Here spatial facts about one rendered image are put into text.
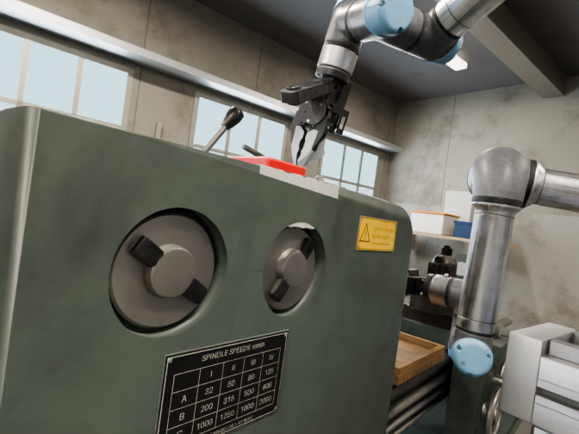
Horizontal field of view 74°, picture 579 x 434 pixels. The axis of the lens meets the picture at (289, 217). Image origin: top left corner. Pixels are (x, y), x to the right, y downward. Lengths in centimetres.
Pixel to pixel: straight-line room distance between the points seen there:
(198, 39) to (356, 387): 380
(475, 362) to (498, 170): 39
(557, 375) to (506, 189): 45
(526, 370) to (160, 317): 38
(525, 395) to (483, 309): 39
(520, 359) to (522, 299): 451
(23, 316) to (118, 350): 7
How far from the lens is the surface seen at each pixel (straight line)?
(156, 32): 397
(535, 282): 497
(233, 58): 428
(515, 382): 52
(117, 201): 29
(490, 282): 88
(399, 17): 75
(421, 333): 135
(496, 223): 87
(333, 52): 82
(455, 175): 543
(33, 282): 28
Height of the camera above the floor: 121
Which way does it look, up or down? level
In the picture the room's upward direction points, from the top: 8 degrees clockwise
